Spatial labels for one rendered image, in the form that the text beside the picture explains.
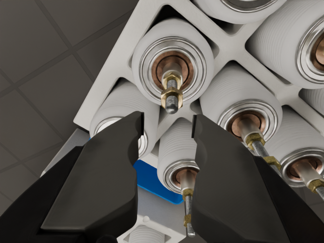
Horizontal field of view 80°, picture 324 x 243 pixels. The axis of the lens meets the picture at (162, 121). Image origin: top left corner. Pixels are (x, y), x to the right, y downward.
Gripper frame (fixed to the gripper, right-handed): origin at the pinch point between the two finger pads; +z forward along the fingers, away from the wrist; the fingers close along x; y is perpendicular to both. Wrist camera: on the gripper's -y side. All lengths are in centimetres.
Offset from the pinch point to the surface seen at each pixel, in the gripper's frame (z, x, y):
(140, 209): 19.8, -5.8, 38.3
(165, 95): 3.0, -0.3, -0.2
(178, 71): 8.0, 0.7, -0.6
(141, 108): 12.9, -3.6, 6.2
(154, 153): 18.6, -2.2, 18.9
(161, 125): 17.9, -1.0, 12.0
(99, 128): 10.5, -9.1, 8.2
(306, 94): 19.3, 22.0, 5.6
